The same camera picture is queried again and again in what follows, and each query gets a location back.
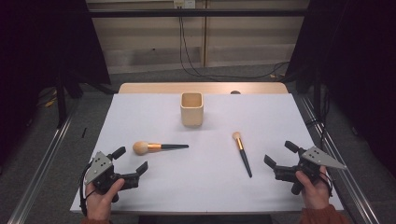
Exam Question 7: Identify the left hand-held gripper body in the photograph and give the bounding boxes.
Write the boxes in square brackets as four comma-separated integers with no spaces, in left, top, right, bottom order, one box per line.
[83,151,140,203]

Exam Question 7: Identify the white wall socket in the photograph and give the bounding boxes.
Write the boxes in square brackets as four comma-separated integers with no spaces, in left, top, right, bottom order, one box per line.
[173,0,196,9]

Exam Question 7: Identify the black horizontal frame bar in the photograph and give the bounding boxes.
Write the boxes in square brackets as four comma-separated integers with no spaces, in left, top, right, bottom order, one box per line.
[88,8,308,19]

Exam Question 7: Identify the right hand-held gripper black cable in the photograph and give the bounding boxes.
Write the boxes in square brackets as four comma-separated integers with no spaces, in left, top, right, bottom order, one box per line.
[318,170,334,198]

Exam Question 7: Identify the black floor cables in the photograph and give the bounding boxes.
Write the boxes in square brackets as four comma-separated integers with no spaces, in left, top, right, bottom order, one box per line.
[305,87,331,150]

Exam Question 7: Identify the aluminium floor rail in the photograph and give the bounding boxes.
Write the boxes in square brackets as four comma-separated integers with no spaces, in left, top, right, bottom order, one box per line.
[7,101,80,224]
[299,94,381,224]

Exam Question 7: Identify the person's right hand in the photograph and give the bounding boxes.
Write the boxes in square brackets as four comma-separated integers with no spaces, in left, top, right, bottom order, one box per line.
[295,165,332,210]

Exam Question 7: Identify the large round makeup brush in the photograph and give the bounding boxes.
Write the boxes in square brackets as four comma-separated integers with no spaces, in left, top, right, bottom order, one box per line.
[132,140,190,156]

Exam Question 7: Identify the black curtain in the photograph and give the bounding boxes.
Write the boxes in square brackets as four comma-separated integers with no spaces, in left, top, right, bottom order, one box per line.
[284,0,396,179]
[0,0,112,167]

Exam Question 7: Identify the black metal stand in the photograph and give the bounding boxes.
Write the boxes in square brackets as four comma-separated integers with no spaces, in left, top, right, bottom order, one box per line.
[312,66,323,125]
[55,69,68,130]

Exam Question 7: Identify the left hand-held gripper black cable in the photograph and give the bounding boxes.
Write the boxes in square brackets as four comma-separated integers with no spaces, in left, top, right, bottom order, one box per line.
[78,161,95,217]

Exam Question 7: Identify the person's left hand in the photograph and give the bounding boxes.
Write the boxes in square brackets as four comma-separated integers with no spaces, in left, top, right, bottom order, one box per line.
[86,177,126,221]

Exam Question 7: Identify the black power cable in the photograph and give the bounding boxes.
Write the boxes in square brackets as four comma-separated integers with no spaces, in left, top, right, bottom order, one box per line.
[180,8,290,80]
[178,8,290,79]

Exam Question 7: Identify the white paper sheet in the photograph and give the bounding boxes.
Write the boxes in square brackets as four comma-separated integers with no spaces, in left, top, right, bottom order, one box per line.
[70,92,345,215]

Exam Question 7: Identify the vertical wall trim strip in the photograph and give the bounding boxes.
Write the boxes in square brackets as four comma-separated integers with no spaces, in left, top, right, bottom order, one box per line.
[202,0,209,68]

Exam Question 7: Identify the hand-held gripper black cable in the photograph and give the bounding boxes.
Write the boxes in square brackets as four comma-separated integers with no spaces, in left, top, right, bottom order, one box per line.
[78,161,95,217]
[318,170,334,198]

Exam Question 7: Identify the slim makeup brush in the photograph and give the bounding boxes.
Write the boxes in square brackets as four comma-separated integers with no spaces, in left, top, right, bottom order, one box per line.
[232,131,253,179]

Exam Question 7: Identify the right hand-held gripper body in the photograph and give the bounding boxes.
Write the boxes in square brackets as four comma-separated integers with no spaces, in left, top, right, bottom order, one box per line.
[274,146,348,196]

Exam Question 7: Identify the beige square ceramic cup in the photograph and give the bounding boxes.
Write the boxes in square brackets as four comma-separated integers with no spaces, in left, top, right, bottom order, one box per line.
[179,91,205,128]

